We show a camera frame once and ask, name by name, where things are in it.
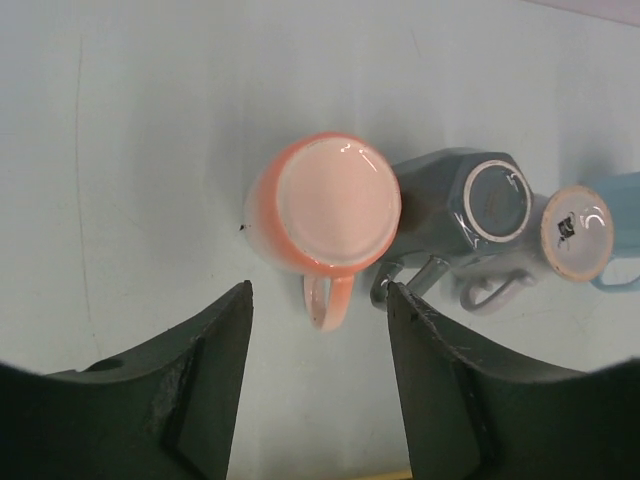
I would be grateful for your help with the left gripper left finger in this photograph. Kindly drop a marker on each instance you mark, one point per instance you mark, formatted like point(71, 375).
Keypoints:
point(165, 409)

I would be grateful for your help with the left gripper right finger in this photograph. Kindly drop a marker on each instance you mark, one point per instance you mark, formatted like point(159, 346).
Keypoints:
point(474, 409)

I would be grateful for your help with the dark grey mug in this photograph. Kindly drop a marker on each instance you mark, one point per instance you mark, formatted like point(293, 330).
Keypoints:
point(458, 205)

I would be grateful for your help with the pink mug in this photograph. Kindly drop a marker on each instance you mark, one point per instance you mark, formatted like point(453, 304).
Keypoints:
point(326, 208)

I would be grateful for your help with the light grey mug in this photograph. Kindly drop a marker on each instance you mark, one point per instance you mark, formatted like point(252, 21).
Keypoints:
point(569, 235)

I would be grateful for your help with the light blue mug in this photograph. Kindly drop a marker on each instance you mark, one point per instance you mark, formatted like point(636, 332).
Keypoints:
point(621, 194)

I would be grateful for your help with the yellow tray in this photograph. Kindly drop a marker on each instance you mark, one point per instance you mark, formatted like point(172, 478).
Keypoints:
point(397, 475)

